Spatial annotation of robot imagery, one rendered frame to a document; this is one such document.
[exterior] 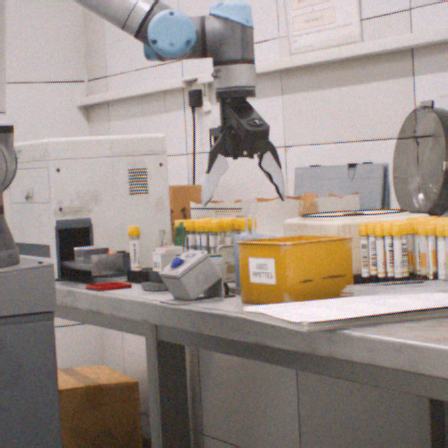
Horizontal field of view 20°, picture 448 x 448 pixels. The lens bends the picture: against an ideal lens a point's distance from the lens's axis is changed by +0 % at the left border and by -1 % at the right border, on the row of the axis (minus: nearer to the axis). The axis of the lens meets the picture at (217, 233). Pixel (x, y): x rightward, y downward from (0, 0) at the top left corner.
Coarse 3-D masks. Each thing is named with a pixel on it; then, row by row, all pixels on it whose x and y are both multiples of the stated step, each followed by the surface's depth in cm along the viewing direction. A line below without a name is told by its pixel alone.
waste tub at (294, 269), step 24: (264, 240) 207; (288, 240) 210; (312, 240) 197; (336, 240) 199; (240, 264) 205; (264, 264) 199; (288, 264) 194; (312, 264) 197; (336, 264) 199; (264, 288) 200; (288, 288) 194; (312, 288) 197; (336, 288) 199
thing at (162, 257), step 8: (160, 248) 235; (168, 248) 234; (176, 248) 235; (152, 256) 236; (160, 256) 234; (168, 256) 234; (176, 256) 235; (152, 264) 237; (160, 264) 234; (168, 264) 234
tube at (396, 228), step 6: (396, 228) 207; (396, 234) 207; (396, 240) 207; (396, 246) 207; (396, 252) 207; (396, 258) 207; (396, 264) 207; (396, 270) 207; (396, 276) 207; (402, 276) 208
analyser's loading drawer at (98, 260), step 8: (80, 248) 262; (88, 248) 257; (96, 248) 258; (104, 248) 259; (80, 256) 261; (88, 256) 257; (96, 256) 252; (104, 256) 253; (112, 256) 254; (120, 256) 255; (64, 264) 265; (72, 264) 261; (80, 264) 258; (88, 264) 256; (96, 264) 252; (104, 264) 253; (112, 264) 254; (120, 264) 255; (96, 272) 252; (104, 272) 253; (112, 272) 254; (120, 272) 255
